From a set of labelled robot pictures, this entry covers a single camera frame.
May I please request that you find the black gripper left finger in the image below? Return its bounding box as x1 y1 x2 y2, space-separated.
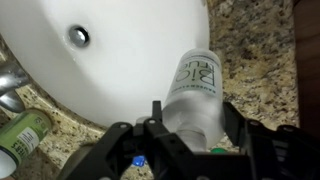
151 99 164 124

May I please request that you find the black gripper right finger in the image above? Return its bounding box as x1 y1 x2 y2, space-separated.
222 101 264 180

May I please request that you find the clear BioTrue bottle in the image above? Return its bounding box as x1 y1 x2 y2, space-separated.
162 48 225 153

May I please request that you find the green bottle cap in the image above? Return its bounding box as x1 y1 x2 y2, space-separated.
210 147 229 155

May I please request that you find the green soap pump bottle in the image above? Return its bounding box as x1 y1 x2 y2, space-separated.
0 108 53 179

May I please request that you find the white oval sink basin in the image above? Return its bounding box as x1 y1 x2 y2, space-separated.
0 0 211 129

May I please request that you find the metal sink drain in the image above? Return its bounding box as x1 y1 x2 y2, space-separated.
67 24 91 48

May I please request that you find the chrome faucet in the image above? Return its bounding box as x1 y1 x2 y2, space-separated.
0 61 31 114

